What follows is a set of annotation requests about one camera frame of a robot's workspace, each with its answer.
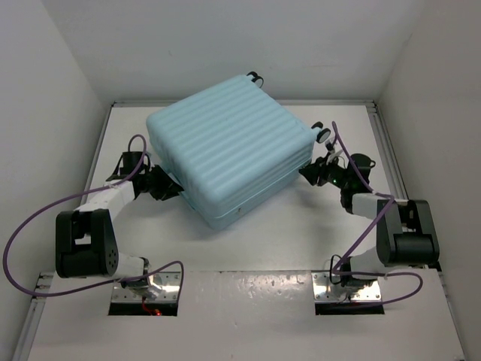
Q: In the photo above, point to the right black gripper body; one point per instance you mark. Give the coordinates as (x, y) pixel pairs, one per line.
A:
(331, 173)

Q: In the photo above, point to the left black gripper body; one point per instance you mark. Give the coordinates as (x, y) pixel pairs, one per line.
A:
(155, 182)

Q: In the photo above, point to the light blue suitcase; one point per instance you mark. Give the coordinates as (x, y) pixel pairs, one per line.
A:
(231, 147)

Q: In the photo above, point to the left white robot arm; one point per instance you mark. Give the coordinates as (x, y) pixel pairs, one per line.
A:
(85, 240)

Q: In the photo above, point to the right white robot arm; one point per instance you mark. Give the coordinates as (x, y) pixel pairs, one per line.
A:
(401, 233)

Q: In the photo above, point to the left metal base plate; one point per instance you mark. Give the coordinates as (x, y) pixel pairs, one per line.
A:
(165, 286)

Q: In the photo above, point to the metal base plate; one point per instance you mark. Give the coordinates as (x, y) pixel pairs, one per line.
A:
(331, 291)
(165, 286)

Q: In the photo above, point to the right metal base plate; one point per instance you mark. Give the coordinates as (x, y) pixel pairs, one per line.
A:
(331, 291)

